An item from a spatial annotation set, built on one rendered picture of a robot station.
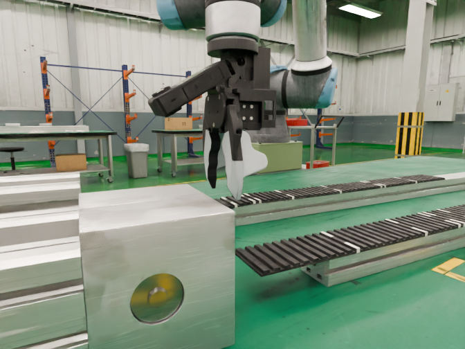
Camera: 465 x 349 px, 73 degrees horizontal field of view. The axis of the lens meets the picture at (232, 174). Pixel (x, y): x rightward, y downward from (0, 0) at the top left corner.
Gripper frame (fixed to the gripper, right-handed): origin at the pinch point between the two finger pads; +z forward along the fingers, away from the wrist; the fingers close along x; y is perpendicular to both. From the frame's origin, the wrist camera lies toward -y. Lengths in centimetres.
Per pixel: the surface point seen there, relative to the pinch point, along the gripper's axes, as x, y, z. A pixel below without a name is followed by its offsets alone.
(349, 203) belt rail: -2.0, 24.1, 4.8
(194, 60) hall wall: 795, 273, -171
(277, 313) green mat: -22.2, -4.7, 5.6
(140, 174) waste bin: 489, 68, 78
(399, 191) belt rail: -1.4, 37.9, 4.1
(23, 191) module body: -4.9, -23.3, -2.7
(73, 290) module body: -23.0, -18.8, -0.3
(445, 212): -17.8, 24.4, 2.2
